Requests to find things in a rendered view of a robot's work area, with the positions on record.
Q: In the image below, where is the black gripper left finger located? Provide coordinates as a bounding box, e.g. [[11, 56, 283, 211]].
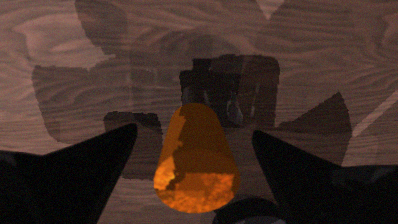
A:
[[0, 123, 138, 224]]

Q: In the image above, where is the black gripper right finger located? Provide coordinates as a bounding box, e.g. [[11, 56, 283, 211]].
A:
[[251, 130, 398, 224]]

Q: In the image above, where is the dark grey round pedestal with silver d-shaped shaft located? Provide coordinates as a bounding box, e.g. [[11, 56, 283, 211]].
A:
[[212, 198, 286, 224]]

